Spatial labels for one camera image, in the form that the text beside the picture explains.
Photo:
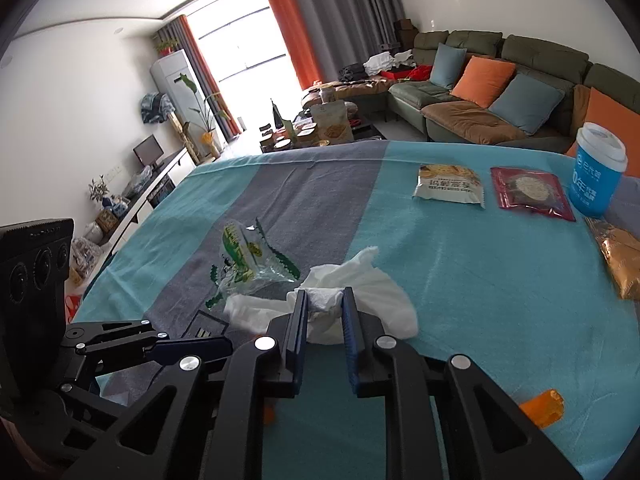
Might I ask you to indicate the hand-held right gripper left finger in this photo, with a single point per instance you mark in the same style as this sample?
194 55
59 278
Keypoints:
301 330

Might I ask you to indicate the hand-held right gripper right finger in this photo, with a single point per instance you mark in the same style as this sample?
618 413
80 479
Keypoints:
348 330

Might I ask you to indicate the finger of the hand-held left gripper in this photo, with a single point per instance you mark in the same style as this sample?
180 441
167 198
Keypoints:
200 350

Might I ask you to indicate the white tissue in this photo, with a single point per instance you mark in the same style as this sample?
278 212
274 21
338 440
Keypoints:
380 300

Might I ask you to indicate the green clear snack wrapper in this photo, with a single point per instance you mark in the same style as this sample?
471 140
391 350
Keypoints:
240 255

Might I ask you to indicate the orange wrapper piece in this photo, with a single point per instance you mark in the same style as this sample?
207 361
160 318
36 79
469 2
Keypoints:
542 407

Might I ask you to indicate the orange bag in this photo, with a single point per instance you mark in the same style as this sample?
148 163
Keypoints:
74 305

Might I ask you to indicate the clear bag of packets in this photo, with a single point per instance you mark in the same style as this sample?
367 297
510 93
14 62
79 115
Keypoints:
90 257

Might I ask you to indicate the small plant in vase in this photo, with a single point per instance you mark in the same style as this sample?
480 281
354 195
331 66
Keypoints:
98 187

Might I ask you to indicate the teal grey printed blanket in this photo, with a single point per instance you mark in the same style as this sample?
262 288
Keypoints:
475 310

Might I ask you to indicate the clear plastic bag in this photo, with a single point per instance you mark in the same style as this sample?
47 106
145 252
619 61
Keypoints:
137 182

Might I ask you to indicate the white black TV cabinet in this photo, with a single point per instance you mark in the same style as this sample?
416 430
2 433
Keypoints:
159 187

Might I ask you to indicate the black monitor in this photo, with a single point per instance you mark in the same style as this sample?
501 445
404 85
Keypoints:
147 151

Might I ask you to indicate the yellow white snack packet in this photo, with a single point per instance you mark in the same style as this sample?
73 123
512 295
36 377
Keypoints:
447 185

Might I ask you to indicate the group of lidded jars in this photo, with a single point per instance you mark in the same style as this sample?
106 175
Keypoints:
282 144

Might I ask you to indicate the dark coffee table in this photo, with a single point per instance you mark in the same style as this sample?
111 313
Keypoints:
367 130

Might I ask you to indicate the paper snack bag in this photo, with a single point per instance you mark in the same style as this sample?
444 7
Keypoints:
332 122

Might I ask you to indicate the yellow flower vase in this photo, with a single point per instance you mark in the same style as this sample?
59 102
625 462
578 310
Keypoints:
209 137

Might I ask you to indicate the blue patterned cloth cover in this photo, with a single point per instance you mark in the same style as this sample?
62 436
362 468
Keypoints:
156 107

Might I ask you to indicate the dark cone bottle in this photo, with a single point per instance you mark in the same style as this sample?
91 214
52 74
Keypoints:
275 115

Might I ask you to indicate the red snack packet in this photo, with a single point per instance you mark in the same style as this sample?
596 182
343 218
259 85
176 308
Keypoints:
530 192

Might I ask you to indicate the brown chaise seat pad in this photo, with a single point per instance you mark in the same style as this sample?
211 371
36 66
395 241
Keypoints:
355 91

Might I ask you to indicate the brown sofa seat pad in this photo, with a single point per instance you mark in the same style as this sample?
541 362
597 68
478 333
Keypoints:
470 122

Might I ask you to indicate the white standing air conditioner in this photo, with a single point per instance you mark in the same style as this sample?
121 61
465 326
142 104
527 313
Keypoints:
172 72

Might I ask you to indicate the tall leafy plant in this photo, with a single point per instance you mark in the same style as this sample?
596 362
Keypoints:
187 82

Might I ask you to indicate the black bag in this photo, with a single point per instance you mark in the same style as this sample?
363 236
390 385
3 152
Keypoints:
352 71

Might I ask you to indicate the red cloth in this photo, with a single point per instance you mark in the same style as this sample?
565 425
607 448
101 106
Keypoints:
420 72

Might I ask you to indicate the white clothes pile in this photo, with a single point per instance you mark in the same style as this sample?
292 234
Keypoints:
380 62

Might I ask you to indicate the grey and orange curtain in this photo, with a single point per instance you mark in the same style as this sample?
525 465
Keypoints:
200 70
340 25

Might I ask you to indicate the small green potted plant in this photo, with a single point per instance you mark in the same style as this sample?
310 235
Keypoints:
166 47

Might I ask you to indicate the orange cushion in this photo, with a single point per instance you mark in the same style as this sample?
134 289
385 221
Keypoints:
481 82
605 110

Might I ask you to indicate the blue cushion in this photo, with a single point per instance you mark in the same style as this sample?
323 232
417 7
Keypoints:
527 105
446 65

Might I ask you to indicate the gold foil packet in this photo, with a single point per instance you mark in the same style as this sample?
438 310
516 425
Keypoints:
622 255

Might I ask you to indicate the blue cup white lid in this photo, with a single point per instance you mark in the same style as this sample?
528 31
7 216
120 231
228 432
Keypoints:
592 180

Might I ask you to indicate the large window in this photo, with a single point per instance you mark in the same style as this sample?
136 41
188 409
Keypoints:
240 35

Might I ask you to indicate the brown wooden box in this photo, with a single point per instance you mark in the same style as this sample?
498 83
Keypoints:
405 30

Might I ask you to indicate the green sofa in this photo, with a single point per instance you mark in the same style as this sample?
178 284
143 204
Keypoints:
540 55

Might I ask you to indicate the white wall socket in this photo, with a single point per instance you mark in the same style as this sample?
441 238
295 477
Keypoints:
112 172

